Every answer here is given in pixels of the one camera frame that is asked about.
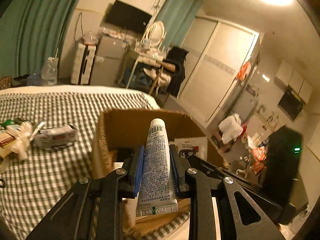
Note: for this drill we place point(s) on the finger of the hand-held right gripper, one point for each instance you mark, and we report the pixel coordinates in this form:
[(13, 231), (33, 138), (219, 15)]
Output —
[(225, 171)]

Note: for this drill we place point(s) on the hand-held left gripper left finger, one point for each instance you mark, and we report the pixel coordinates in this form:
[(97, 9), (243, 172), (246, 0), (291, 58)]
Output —
[(139, 172)]

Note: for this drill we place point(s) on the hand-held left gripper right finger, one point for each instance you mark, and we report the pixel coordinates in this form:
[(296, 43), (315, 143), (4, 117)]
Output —
[(175, 166)]

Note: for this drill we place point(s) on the white tube with blue print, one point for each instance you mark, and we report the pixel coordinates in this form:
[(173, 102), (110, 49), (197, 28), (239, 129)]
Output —
[(156, 160)]

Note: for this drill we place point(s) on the brown cardboard box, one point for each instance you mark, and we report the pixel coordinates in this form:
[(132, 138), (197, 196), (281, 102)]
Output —
[(120, 130)]

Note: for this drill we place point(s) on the white cartoon snack packet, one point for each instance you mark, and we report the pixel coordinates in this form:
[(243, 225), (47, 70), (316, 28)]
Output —
[(192, 147)]

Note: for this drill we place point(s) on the white bag on floor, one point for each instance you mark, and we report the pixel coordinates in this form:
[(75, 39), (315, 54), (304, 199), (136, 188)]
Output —
[(231, 128)]

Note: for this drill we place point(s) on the black kitchen appliance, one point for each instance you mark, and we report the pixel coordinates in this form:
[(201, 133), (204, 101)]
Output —
[(291, 105)]

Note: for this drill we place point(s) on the checkered bedsheet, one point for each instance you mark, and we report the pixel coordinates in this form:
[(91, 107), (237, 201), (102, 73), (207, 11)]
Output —
[(62, 170)]

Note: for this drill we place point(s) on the black white wipes pack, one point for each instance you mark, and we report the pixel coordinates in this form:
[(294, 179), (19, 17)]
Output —
[(56, 137)]

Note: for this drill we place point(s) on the white clothes on chair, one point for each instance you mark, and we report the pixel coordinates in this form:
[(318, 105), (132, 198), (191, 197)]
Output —
[(160, 76)]

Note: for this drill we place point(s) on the black jacket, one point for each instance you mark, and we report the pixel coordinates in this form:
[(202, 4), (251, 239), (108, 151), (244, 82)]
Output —
[(177, 67)]

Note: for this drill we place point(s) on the wooden chair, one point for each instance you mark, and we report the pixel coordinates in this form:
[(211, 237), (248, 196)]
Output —
[(167, 66)]

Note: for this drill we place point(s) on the orange hanging item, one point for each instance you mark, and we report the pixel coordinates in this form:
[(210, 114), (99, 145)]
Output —
[(244, 71)]

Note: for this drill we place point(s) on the white dressing table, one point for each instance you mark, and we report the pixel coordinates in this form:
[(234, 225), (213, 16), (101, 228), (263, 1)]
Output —
[(142, 60)]

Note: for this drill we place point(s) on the grey small fridge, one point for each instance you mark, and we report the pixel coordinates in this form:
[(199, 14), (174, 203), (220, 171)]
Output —
[(107, 60)]

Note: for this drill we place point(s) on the white suitcase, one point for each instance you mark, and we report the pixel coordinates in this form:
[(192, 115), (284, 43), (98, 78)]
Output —
[(82, 63)]

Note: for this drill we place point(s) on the white oval mirror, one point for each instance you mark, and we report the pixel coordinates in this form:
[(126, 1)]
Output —
[(156, 32)]

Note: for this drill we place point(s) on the large clear water bottle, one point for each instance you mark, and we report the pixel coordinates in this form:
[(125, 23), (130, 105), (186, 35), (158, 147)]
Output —
[(49, 71)]

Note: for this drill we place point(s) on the green white tube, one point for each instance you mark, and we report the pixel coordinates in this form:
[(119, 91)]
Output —
[(12, 123)]

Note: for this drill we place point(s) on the clear bag on suitcase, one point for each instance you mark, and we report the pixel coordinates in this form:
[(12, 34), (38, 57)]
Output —
[(90, 38)]

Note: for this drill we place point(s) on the teal window curtain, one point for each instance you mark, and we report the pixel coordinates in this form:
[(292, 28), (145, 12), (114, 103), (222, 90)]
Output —
[(175, 15)]

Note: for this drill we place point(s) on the brown patterned box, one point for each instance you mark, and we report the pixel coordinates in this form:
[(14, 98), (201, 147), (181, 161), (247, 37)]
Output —
[(5, 82)]

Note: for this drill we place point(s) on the green curtain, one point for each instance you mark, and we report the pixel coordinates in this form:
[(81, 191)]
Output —
[(32, 30)]

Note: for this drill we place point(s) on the white wall cabinets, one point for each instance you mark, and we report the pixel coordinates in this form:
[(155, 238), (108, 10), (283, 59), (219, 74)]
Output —
[(295, 80)]

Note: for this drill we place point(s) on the black wall television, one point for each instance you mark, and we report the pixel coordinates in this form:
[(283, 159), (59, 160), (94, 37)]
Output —
[(127, 17)]

